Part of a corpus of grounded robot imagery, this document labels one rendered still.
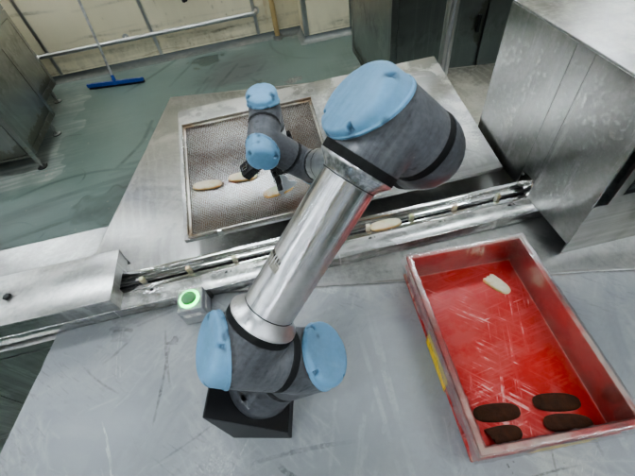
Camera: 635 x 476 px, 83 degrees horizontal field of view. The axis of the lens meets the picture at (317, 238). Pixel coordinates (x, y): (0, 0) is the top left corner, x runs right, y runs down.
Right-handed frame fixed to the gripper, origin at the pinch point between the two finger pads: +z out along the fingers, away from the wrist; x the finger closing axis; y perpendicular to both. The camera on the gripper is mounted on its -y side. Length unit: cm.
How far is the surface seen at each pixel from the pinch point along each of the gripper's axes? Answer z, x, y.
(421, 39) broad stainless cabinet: 61, 127, 127
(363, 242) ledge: 6.1, -24.4, 18.4
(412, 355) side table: 4, -59, 17
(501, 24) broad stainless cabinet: 62, 121, 182
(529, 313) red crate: 5, -60, 49
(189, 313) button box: 2.3, -28.9, -34.0
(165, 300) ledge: 6.2, -21.1, -41.1
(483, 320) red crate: 5, -57, 38
